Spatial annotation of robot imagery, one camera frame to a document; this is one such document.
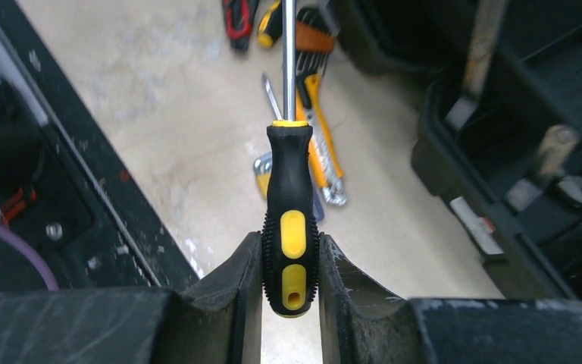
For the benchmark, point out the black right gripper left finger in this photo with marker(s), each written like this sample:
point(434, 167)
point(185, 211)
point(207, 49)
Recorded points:
point(216, 320)

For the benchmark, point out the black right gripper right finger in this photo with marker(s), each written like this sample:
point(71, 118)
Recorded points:
point(363, 322)

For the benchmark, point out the black yellow phillips screwdriver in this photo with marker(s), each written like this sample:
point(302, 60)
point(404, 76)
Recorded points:
point(290, 242)

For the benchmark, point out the black plastic toolbox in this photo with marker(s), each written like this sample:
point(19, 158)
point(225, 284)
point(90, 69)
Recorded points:
point(502, 117)

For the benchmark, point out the steel claw hammer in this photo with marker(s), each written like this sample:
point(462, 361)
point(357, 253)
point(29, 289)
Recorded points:
point(570, 186)

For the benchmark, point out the red blue small screwdriver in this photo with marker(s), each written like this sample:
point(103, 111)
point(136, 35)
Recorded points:
point(289, 186)

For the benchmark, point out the orange utility knife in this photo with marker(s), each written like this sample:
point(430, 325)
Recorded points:
point(325, 168)

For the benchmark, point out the stubby black yellow screwdriver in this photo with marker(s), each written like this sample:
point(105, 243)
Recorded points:
point(270, 27)

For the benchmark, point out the red black wire stripper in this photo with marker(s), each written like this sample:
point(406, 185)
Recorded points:
point(238, 16)

